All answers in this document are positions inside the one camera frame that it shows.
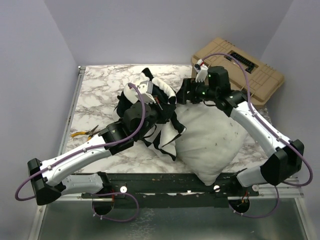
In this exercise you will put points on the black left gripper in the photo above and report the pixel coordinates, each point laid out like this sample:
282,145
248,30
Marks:
165,110

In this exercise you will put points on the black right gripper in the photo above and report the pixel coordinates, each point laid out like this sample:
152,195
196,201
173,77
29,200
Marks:
188,84

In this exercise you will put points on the black and white checkered pillowcase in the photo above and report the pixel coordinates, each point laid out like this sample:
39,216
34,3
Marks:
161,138

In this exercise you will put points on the white pillow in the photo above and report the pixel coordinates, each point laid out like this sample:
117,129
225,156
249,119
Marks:
211,140

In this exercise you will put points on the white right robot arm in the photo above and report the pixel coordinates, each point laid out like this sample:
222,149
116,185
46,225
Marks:
284,155

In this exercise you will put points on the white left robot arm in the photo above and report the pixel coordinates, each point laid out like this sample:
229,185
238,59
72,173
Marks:
55,177

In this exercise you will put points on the tan plastic toolbox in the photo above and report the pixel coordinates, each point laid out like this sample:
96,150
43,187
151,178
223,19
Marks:
263,79

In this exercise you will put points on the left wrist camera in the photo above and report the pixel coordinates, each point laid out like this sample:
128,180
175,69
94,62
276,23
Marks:
142,92

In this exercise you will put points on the yellow handled pliers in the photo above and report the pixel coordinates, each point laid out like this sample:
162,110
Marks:
89,133

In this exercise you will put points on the black front mounting rail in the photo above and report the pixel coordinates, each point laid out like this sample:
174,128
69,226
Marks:
169,190

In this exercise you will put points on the aluminium left side rail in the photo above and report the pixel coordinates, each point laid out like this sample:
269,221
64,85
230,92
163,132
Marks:
72,108

